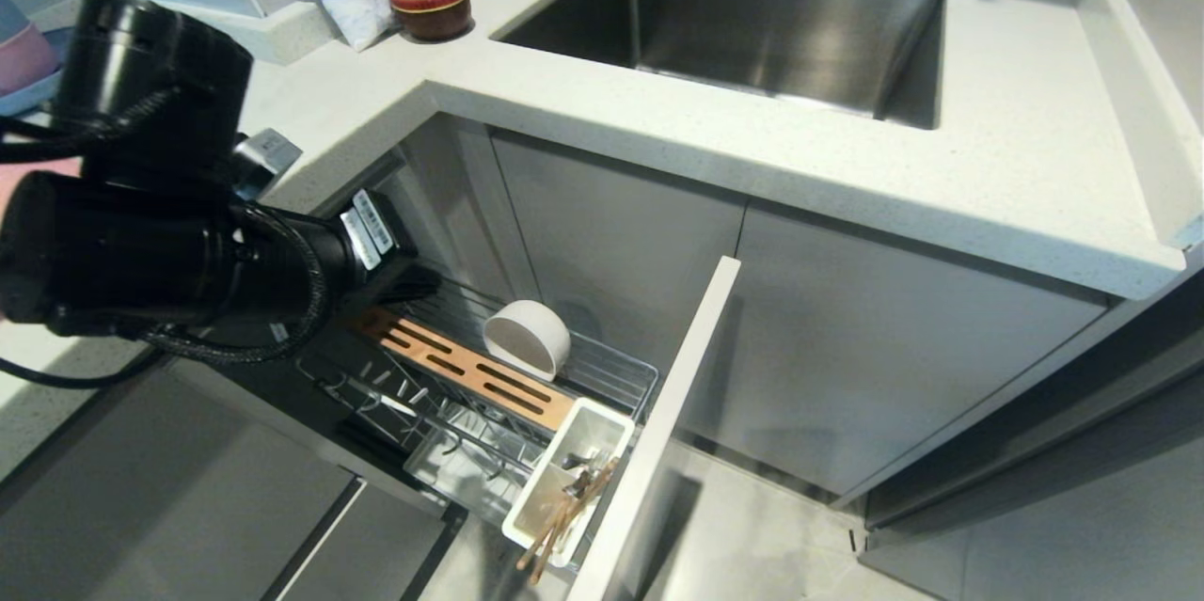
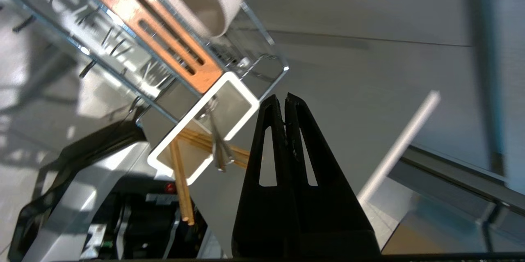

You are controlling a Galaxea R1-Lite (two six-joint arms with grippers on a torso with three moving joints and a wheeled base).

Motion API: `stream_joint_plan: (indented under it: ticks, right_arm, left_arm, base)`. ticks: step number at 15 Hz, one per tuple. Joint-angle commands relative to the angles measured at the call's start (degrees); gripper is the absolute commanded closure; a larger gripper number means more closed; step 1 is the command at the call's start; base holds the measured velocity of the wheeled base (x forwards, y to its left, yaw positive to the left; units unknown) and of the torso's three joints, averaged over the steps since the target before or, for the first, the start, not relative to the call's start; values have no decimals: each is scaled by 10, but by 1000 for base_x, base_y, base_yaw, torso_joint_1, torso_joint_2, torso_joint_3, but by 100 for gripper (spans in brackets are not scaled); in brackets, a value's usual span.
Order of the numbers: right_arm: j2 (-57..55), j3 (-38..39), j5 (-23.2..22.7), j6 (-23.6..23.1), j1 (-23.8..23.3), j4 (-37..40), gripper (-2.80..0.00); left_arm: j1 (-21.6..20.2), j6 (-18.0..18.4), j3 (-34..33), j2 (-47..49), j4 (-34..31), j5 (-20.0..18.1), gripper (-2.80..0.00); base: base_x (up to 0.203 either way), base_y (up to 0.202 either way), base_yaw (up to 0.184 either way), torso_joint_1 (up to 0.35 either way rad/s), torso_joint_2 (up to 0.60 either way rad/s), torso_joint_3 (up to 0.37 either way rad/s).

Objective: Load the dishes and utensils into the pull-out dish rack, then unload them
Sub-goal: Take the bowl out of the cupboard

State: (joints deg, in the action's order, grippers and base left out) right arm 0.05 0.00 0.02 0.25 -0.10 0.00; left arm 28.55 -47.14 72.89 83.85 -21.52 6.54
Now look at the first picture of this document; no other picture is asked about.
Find wire pull-out dish rack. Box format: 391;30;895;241
295;272;660;576

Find dark grey appliance front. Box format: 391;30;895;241
858;364;1204;601

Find wooden chopstick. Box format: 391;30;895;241
515;460;618;572
530;464;623;586

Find dark grey cabinet drawer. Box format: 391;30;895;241
0;362;468;601

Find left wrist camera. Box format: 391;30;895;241
232;128;304;199

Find white drawer front panel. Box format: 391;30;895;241
564;255;743;601

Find wooden slotted knife holder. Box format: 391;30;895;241
352;305;578;434

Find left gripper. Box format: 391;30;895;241
0;170;421;340

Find dark metal utensil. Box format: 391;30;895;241
559;452;605;500

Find wide grey cabinet door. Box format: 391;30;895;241
679;202;1113;500

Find white utensil caddy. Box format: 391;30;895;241
501;397;637;570

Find white bowl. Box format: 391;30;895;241
483;300;573;384

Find stainless steel sink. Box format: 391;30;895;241
491;0;947;131

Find blue plate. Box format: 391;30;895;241
0;27;72;119

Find clear drip tray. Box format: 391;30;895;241
404;402;548;529

